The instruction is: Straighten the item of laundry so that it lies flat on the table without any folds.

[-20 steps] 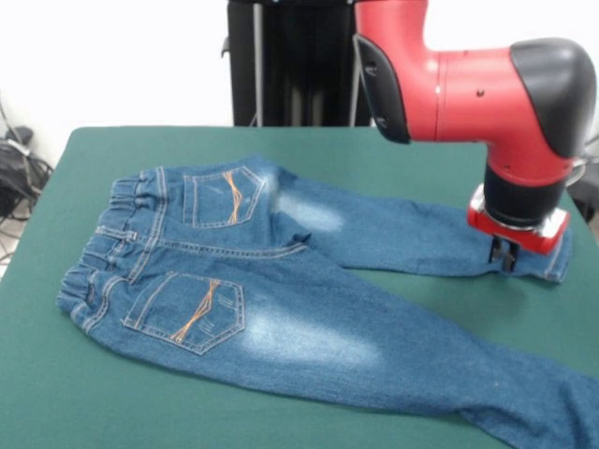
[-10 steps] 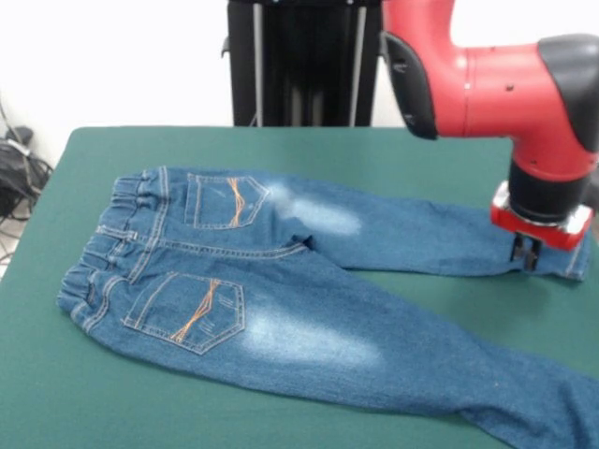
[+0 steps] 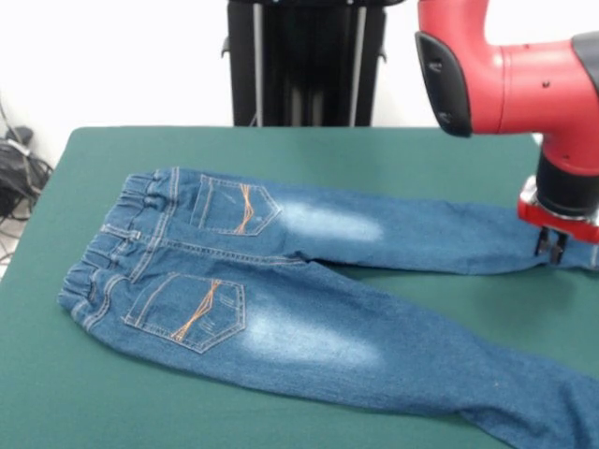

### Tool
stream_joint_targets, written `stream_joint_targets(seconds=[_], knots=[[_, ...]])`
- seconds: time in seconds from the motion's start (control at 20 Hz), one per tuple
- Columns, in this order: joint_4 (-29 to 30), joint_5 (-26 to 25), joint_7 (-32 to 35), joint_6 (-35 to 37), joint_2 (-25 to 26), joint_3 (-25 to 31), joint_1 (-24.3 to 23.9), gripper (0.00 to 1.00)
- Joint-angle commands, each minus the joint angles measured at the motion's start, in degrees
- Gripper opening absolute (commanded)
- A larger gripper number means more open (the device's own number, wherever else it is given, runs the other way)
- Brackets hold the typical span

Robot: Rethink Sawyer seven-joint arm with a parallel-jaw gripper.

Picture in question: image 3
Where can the grey chair base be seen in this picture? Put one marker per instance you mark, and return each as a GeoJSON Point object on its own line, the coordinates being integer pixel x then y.
{"type": "Point", "coordinates": [21, 135]}

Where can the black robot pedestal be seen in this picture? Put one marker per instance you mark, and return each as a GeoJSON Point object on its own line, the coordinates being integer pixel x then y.
{"type": "Point", "coordinates": [243, 70]}

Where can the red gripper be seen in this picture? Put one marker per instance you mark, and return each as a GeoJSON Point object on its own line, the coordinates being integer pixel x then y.
{"type": "Point", "coordinates": [538, 217]}

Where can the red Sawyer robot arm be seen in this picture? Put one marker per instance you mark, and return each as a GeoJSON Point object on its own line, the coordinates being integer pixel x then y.
{"type": "Point", "coordinates": [515, 84]}

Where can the blue denim jeans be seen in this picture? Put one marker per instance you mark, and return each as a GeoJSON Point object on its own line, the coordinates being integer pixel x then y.
{"type": "Point", "coordinates": [304, 304]}

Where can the dark green table cloth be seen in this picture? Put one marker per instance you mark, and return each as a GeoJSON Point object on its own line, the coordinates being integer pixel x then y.
{"type": "Point", "coordinates": [93, 397]}

